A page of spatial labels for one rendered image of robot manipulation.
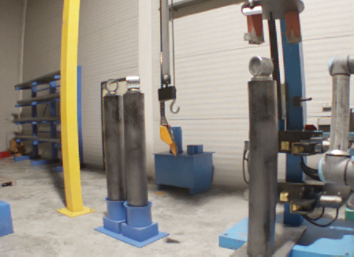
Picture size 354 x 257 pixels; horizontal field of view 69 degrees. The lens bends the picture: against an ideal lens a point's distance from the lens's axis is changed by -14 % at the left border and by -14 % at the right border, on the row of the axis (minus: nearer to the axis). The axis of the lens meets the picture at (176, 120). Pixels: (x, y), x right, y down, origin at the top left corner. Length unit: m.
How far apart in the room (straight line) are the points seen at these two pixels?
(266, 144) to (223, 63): 3.18
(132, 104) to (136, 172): 0.64
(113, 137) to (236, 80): 2.57
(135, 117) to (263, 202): 1.43
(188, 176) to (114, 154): 1.84
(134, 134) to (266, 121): 1.31
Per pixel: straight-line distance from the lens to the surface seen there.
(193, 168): 4.55
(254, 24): 2.50
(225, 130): 5.02
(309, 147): 2.38
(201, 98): 5.27
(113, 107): 3.05
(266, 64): 2.13
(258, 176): 2.11
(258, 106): 2.06
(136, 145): 2.82
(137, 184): 2.88
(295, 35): 2.67
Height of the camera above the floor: 1.23
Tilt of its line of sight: 1 degrees down
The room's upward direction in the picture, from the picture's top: 2 degrees counter-clockwise
